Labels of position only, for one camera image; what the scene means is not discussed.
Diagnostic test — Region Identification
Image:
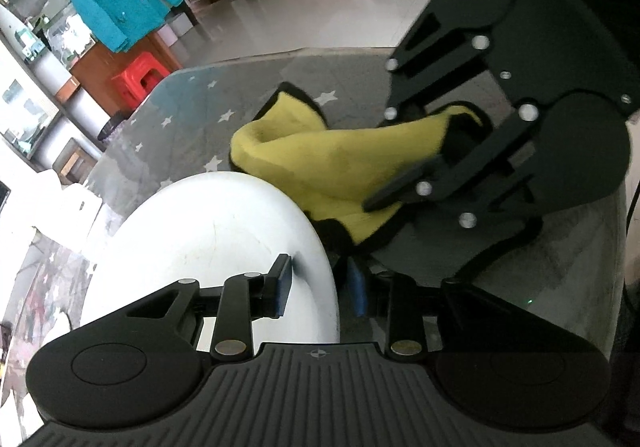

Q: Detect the large white bowl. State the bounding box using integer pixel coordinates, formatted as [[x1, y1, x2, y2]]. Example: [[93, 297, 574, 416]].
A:
[[80, 172, 340, 345]]

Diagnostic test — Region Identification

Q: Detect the yellow grey microfiber cloth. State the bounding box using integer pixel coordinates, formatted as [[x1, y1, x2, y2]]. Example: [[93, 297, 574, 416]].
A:
[[229, 82, 494, 251]]

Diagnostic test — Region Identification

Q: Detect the white patterned towel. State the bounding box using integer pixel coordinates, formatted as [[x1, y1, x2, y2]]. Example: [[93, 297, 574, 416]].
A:
[[1, 233, 96, 445]]

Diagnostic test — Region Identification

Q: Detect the small wooden stool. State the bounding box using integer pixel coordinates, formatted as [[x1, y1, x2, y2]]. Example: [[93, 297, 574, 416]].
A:
[[52, 139, 96, 185]]

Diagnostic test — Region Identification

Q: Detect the dark waste basket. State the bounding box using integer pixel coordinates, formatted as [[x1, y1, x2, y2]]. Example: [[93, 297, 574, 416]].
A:
[[98, 111, 129, 142]]

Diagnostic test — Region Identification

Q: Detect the red plastic stool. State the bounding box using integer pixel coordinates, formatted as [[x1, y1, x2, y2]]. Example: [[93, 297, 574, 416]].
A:
[[112, 51, 170, 111]]

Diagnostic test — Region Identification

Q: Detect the wooden counter cabinet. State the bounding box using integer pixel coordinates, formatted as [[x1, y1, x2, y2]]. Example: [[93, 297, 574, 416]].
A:
[[69, 31, 184, 118]]

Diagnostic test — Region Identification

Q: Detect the glass display cabinet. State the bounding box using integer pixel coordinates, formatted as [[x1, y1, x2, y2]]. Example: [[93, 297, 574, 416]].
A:
[[1, 0, 102, 168]]

